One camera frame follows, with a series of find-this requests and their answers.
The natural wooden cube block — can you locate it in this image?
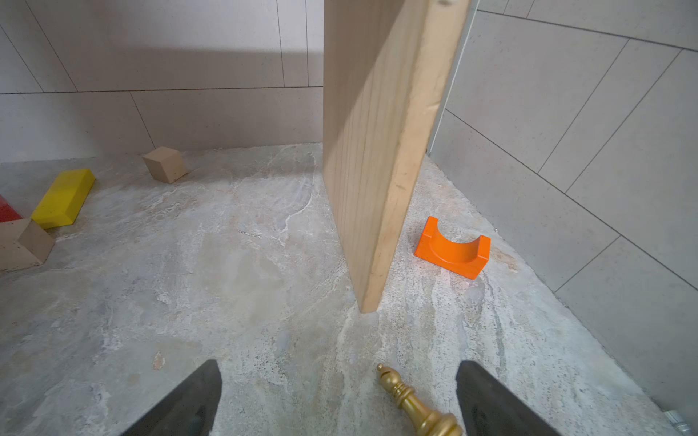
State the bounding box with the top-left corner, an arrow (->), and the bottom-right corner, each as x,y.
143,146 -> 188,183

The natural wooden triangle block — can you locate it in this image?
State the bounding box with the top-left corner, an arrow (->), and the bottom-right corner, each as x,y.
0,218 -> 55,273

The orange arch block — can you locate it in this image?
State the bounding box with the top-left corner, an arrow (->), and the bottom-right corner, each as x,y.
414,216 -> 491,280

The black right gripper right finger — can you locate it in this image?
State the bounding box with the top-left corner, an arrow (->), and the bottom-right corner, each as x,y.
456,361 -> 560,436

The wooden shelf unit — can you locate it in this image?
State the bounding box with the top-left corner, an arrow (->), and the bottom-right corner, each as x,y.
323,1 -> 470,312

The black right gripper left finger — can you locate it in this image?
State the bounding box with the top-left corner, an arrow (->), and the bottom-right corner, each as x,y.
123,359 -> 223,436

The red block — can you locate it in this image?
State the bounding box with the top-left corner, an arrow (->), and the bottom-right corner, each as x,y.
0,196 -> 22,223

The gold chess piece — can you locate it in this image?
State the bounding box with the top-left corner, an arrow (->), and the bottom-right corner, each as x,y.
376,363 -> 464,436

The yellow rectangular block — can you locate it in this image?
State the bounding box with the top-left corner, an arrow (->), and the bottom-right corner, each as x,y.
31,169 -> 96,229

